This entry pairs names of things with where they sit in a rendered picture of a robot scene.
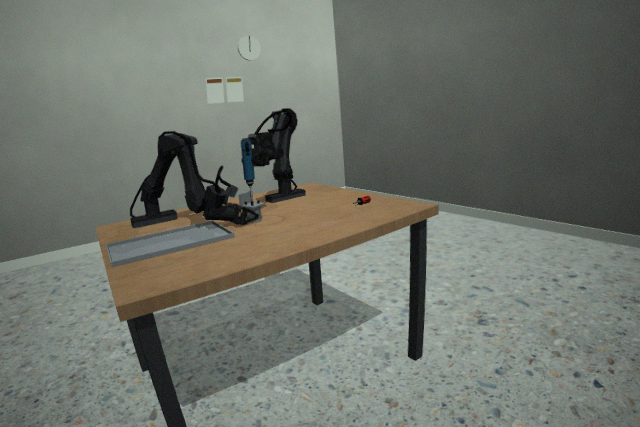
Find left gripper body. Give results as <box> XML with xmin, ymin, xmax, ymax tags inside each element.
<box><xmin>252</xmin><ymin>137</ymin><xmax>270</xmax><ymax>167</ymax></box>

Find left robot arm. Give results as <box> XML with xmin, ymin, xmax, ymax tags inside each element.
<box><xmin>248</xmin><ymin>110</ymin><xmax>305</xmax><ymax>199</ymax></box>

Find grey l-shaped metal bracket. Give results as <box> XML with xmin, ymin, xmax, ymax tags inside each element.
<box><xmin>239</xmin><ymin>191</ymin><xmax>265</xmax><ymax>209</ymax></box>

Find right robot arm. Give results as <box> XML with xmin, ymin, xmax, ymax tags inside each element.
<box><xmin>130</xmin><ymin>133</ymin><xmax>226</xmax><ymax>223</ymax></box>

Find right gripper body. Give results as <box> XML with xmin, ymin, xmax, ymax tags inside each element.
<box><xmin>220</xmin><ymin>187</ymin><xmax>244</xmax><ymax>225</ymax></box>

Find dark grey cylinder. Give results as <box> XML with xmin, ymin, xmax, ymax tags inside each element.
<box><xmin>246</xmin><ymin>206</ymin><xmax>262</xmax><ymax>223</ymax></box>

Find blue electric screwdriver barrel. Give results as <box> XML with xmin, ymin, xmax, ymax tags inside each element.
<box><xmin>241</xmin><ymin>138</ymin><xmax>255</xmax><ymax>195</ymax></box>

